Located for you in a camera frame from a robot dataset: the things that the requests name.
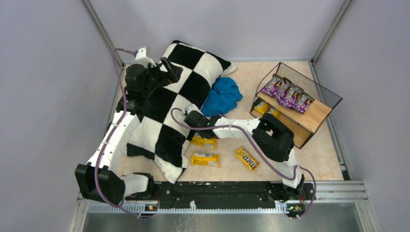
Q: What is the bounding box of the yellow candy bag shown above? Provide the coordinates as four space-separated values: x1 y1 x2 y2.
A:
234 147 260 172
268 107 282 119
190 153 220 168
190 135 217 150
254 101 270 114

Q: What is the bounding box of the purple candy bag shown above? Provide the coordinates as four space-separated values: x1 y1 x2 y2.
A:
273 77 292 103
282 84 304 109
293 92 315 114
261 74 282 97

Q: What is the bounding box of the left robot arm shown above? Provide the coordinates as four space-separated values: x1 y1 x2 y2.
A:
75 57 183 205

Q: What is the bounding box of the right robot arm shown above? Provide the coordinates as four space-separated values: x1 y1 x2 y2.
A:
184 110 314 202

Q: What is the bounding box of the purple candy bag on shelf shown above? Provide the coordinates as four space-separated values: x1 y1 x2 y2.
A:
261 74 282 97

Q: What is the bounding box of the black white checkered pillow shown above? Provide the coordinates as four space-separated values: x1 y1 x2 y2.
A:
127 40 237 183

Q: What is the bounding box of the blue crumpled cloth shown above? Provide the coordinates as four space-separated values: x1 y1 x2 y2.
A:
201 77 243 117

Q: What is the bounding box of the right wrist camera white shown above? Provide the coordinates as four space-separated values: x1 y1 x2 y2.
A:
182 104 203 116

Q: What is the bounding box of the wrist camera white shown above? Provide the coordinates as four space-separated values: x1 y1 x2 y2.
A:
134 46 157 68
182 104 203 116

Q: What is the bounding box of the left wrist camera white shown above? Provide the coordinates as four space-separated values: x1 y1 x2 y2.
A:
134 46 157 68

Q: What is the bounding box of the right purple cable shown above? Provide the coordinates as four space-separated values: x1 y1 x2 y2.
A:
170 107 318 220

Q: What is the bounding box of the purple cable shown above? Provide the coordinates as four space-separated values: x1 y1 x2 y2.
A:
94 48 158 219
170 107 318 220

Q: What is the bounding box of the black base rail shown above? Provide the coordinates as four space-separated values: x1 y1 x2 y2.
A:
76 180 369 215

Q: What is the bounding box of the wire and wood shelf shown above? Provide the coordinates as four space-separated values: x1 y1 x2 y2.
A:
249 62 343 149

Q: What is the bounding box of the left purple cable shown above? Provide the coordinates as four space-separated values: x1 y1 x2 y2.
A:
94 48 158 219

